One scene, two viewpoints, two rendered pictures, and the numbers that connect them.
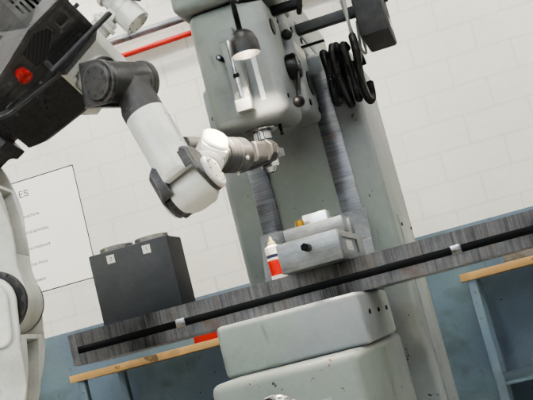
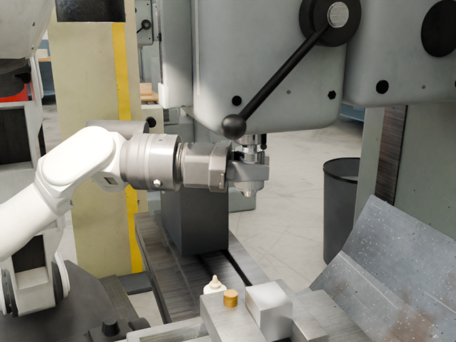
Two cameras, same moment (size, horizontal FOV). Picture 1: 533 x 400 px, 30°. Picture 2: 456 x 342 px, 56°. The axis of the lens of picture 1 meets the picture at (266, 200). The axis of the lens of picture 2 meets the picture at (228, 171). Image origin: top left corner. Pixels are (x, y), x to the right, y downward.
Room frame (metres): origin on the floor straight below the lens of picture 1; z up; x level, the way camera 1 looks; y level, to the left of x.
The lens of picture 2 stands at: (2.14, -0.54, 1.44)
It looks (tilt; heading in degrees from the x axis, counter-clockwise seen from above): 19 degrees down; 58
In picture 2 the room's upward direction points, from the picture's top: straight up
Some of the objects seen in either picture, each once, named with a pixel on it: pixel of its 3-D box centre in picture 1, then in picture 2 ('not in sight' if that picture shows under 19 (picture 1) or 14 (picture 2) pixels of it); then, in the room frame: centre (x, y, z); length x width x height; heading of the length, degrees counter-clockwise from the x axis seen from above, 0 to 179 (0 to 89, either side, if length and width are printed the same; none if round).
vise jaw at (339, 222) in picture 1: (316, 231); (233, 330); (2.42, -0.10, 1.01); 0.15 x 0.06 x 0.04; 77
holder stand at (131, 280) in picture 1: (142, 278); (191, 198); (2.60, 0.37, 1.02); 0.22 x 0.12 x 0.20; 79
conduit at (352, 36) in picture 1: (339, 75); not in sight; (2.71, -0.28, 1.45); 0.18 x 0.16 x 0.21; 167
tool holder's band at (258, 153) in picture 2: not in sight; (249, 151); (2.50, -0.03, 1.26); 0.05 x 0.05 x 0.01
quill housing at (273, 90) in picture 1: (246, 71); (255, 5); (2.50, -0.03, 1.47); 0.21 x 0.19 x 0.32; 77
